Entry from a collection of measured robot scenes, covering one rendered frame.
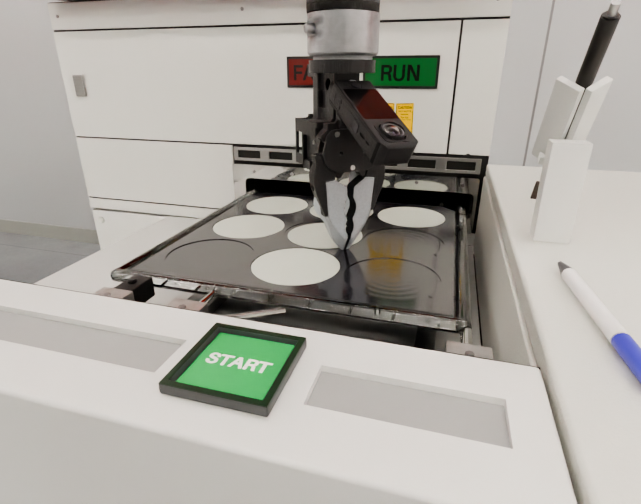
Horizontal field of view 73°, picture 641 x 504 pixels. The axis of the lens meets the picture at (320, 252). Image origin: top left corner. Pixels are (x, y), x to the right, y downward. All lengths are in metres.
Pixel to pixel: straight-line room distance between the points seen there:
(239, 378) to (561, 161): 0.30
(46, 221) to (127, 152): 2.66
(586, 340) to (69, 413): 0.27
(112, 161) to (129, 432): 0.83
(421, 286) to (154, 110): 0.65
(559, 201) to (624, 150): 1.96
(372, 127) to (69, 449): 0.33
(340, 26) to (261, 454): 0.39
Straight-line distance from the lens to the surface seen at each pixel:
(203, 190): 0.90
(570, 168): 0.41
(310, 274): 0.46
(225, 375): 0.22
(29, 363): 0.28
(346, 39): 0.47
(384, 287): 0.44
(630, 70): 2.33
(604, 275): 0.38
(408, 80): 0.74
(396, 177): 0.75
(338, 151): 0.48
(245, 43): 0.82
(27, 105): 3.41
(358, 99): 0.46
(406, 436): 0.20
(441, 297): 0.43
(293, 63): 0.78
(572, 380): 0.25
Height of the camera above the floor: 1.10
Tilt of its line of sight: 23 degrees down
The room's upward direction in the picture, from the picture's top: straight up
